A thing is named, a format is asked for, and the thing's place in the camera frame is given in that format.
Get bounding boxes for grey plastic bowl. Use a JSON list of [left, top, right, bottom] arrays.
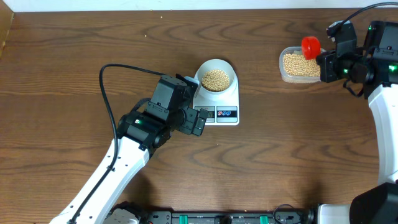
[[195, 59, 238, 94]]

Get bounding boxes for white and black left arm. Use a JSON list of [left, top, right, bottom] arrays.
[[51, 75, 208, 223]]

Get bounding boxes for red plastic measuring scoop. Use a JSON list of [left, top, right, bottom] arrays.
[[301, 36, 321, 60]]

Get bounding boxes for soybeans in bowl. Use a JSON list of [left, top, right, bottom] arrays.
[[201, 69, 229, 92]]

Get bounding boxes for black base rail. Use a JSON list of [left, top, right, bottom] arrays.
[[105, 201, 318, 224]]

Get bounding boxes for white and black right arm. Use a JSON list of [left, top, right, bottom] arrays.
[[316, 21, 397, 223]]

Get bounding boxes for white digital kitchen scale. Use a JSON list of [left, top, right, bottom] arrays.
[[193, 81, 240, 126]]

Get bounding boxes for clear tub of soybeans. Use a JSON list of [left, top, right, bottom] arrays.
[[279, 47, 320, 84]]

